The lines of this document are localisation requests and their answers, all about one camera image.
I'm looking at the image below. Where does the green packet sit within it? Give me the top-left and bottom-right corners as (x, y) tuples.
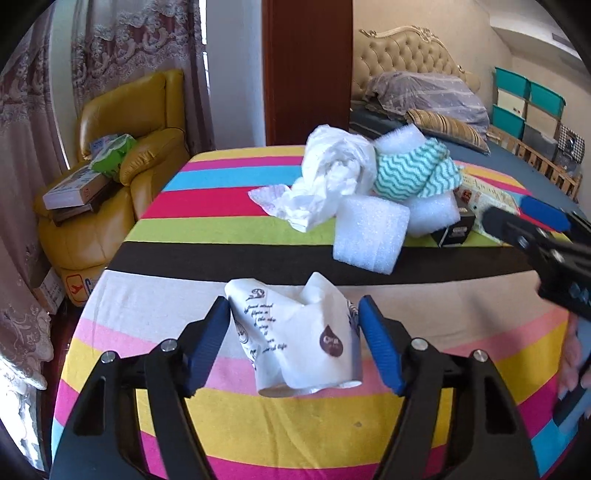
(90, 134), (138, 178)

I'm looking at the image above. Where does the yellow leather armchair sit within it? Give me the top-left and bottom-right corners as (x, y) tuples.
(33, 69), (190, 287)

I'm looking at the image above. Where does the flat white box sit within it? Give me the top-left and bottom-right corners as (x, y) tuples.
(43, 164), (112, 209)

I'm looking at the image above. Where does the bed with blue sheet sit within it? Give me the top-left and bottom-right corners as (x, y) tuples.
(349, 99), (583, 204)

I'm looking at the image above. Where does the striped cloth covered table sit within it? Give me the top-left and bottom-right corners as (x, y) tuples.
(51, 145), (583, 480)

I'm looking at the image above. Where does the brown wooden wardrobe panel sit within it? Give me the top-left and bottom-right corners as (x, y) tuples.
(262, 0), (354, 148)

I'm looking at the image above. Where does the crushed printed paper cup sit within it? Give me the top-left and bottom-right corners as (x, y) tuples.
(225, 272), (363, 398)

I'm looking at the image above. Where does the grey blue duvet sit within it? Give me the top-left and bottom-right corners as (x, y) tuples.
(365, 71), (490, 134)

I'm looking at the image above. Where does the white plastic bag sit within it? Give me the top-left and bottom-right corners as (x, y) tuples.
(291, 124), (377, 208)

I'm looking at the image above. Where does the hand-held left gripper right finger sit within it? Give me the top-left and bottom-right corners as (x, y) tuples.
(359, 295), (539, 480)

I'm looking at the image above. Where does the patterned lace curtain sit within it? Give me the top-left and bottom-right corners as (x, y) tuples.
(0, 60), (70, 393)
(69, 0), (215, 153)

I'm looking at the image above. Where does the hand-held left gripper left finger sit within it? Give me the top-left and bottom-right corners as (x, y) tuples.
(50, 295), (230, 480)

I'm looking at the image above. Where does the cardboard box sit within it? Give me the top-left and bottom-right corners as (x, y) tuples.
(32, 268), (65, 315)

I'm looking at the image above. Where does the teal zigzag cloth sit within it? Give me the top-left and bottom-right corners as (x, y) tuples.
(374, 141), (462, 201)

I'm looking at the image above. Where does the person's right hand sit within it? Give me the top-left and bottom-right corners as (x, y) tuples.
(557, 318), (585, 400)

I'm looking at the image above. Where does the checkered bag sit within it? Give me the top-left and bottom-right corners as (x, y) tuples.
(556, 122), (585, 158)

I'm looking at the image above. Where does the beige tufted headboard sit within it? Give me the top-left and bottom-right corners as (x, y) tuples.
(353, 25), (481, 100)

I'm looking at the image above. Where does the white foam block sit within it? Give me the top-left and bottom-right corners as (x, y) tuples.
(406, 189), (462, 238)
(374, 124), (428, 154)
(333, 196), (411, 278)

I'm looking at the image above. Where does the wooden crib rail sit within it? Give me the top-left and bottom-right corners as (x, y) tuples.
(487, 124), (583, 201)

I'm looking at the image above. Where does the brown flat box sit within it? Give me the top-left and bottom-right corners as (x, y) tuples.
(51, 194), (116, 227)

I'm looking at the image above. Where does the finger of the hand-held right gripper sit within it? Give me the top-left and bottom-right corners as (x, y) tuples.
(480, 206), (555, 258)
(519, 198), (573, 232)

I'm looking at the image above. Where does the striped pillow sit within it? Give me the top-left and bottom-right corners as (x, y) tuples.
(405, 108), (491, 155)

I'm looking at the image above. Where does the beige printed carton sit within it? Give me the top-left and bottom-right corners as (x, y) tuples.
(455, 175), (520, 220)

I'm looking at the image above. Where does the stack of plastic storage boxes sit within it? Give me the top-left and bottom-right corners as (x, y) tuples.
(491, 67), (566, 160)

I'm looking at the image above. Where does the small black box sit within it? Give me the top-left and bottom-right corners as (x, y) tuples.
(431, 215), (476, 248)

